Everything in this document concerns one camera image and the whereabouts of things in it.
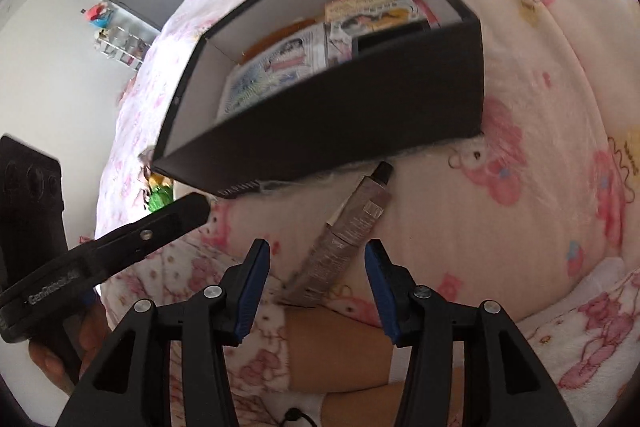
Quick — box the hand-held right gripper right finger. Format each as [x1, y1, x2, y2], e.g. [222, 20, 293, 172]
[364, 241, 578, 427]

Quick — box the green yellow snack packet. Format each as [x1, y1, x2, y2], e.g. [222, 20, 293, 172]
[146, 174, 176, 212]

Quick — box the black cord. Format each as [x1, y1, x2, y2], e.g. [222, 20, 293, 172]
[281, 408, 321, 427]

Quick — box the person's left hand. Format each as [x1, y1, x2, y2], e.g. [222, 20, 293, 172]
[27, 302, 109, 396]

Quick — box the cluttered storage rack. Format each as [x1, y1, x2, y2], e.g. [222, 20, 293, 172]
[96, 14, 152, 68]

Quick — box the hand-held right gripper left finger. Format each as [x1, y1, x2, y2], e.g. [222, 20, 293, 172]
[56, 238, 271, 427]

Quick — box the black cardboard box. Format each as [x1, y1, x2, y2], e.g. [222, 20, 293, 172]
[150, 0, 486, 200]

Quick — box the pink printed blanket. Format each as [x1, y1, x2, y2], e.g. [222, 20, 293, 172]
[92, 0, 640, 427]

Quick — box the silver tube with black cap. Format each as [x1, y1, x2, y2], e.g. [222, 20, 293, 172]
[280, 161, 393, 308]

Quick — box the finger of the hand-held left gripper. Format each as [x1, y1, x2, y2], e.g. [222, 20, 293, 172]
[69, 193, 212, 276]

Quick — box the person's bare leg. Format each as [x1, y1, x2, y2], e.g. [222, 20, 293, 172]
[284, 307, 418, 427]

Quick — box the cartoon bead board pack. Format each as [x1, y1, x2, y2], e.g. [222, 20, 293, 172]
[215, 24, 328, 122]

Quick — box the black glossy packet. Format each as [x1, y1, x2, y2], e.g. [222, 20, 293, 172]
[351, 19, 434, 58]

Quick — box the cartoon printed packet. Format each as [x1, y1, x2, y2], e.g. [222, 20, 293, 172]
[325, 0, 442, 64]

